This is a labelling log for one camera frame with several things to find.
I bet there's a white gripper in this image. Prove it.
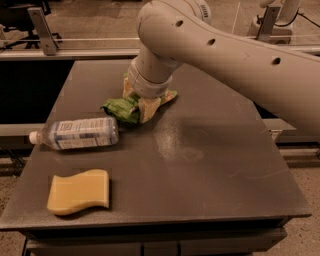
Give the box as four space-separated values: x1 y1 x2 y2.
122 58 172 123

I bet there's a green rice chip bag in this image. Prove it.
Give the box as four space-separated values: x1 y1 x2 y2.
102 90 178 126

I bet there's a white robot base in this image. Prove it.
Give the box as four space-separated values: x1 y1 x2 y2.
247 0 302 45

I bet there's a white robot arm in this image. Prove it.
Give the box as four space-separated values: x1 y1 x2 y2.
128 0 320 137

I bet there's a clear plastic water bottle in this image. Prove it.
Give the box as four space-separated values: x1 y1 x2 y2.
29 116 119 150

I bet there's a yellow sponge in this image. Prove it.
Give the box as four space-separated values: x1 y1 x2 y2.
47 169 109 216

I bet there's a black office chair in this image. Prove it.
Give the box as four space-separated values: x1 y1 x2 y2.
0 0 51 49

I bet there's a left metal bracket post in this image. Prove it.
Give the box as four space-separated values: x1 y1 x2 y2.
28 7 58 56

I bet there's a metal bracket post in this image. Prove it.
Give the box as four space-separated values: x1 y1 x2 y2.
28 7 58 56
256 4 280 43

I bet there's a right metal bracket post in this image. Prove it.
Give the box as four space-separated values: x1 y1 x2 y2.
256 4 280 43

